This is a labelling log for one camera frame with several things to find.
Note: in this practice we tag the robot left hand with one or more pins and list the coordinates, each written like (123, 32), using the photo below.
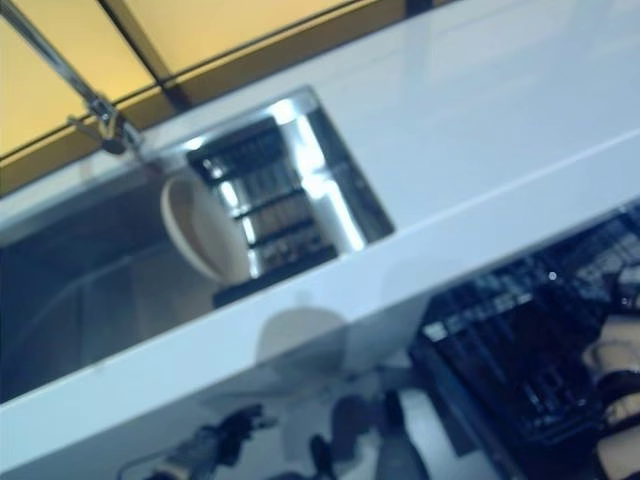
(235, 430)

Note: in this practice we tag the cream ceramic plate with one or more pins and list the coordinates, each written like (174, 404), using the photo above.
(200, 230)

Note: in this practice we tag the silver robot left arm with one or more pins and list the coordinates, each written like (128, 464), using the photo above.
(175, 457)

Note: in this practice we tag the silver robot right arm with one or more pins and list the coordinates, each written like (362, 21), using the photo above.
(622, 345)

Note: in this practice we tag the white cabinet door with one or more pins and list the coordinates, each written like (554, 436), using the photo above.
(295, 400)

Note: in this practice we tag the stainless steel sink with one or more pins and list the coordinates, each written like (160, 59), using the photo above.
(100, 280)

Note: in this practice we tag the black sink dish rack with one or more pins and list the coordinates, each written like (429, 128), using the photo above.
(270, 220)

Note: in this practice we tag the chrome pull-down faucet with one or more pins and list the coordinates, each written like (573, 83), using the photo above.
(50, 55)

